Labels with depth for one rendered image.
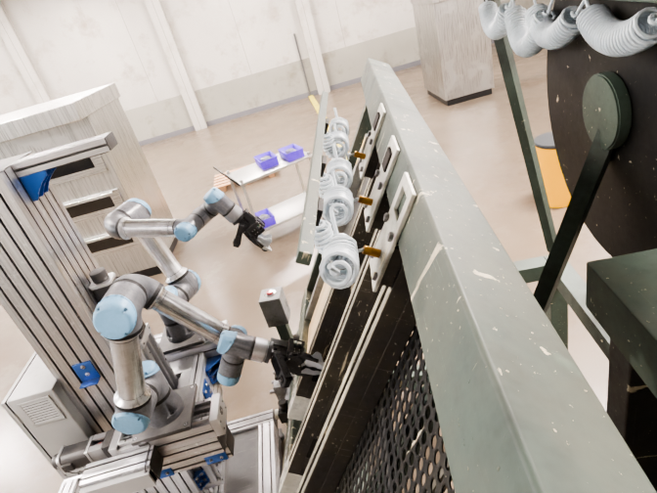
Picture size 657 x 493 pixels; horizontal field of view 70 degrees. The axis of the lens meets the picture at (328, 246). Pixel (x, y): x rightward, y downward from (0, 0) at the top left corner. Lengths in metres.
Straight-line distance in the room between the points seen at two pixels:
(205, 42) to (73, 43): 2.95
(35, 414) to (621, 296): 2.01
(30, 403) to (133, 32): 11.02
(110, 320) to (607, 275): 1.23
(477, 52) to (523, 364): 8.30
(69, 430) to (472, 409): 1.97
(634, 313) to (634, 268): 0.10
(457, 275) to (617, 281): 0.32
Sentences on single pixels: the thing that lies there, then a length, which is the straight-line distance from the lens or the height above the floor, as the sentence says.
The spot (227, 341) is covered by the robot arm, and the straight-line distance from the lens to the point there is 1.51.
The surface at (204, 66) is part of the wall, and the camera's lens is 12.41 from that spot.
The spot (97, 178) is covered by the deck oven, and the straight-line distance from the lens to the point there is 5.21.
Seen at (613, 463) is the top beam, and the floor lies 1.93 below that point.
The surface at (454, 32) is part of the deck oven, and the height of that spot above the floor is 1.13.
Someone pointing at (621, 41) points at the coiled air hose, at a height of 2.04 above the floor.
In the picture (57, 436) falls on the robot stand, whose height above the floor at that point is 1.00.
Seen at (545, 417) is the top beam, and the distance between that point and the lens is 0.41.
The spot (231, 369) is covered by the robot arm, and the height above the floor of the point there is 1.31.
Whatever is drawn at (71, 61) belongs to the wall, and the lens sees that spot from 13.07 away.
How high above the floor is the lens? 2.26
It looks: 28 degrees down
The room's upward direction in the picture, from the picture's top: 16 degrees counter-clockwise
